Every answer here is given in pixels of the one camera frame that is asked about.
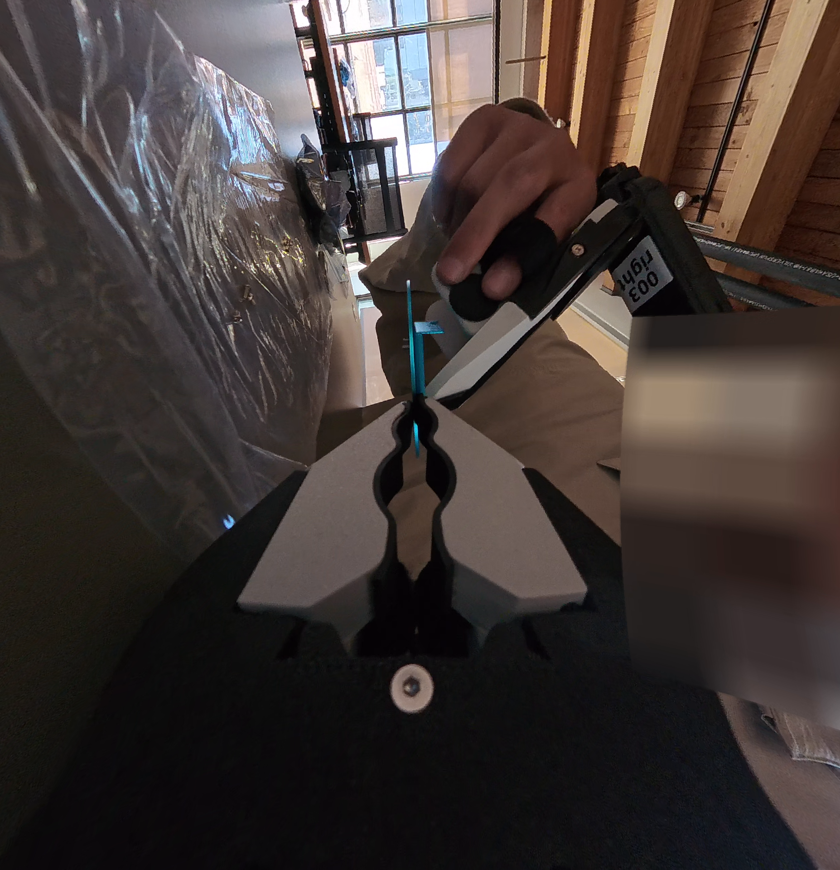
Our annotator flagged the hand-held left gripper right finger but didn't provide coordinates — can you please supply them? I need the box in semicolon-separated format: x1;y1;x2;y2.
420;397;589;643

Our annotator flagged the black table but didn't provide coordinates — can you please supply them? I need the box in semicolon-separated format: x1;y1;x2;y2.
320;136;406;242

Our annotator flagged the person's right hand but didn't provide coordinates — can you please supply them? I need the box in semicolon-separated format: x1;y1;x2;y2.
430;102;599;300

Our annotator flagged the clear plastic bag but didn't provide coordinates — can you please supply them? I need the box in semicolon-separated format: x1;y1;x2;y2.
0;0;334;551

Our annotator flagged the grid pane window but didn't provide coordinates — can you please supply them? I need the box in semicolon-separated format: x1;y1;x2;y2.
325;0;501;183

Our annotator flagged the black insulated pipe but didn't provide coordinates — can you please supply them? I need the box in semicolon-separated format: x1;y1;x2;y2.
692;237;840;303

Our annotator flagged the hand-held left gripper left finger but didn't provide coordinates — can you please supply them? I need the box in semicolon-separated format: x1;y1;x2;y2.
237;401;402;643

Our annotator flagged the crumpled dark plastic bag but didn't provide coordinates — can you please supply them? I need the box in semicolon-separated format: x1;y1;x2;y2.
294;132;349;249

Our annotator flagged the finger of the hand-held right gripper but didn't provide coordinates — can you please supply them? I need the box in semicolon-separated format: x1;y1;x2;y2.
425;304;564;410

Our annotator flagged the blue round metal plate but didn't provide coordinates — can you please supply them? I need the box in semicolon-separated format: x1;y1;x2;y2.
404;280;425;458

